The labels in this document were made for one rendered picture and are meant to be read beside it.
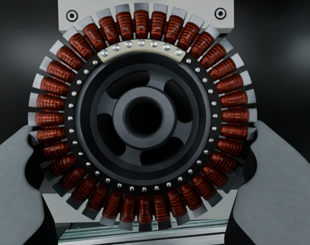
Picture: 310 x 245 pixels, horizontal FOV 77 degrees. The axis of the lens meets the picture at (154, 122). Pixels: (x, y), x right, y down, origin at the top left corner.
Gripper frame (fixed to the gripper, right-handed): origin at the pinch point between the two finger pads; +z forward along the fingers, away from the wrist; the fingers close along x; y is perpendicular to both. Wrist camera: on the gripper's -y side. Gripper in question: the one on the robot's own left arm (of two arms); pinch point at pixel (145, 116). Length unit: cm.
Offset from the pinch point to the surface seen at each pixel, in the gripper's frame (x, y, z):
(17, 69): -11.8, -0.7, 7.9
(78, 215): -7.6, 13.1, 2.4
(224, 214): 7.8, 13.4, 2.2
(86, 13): -5.0, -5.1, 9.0
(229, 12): 7.2, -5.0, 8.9
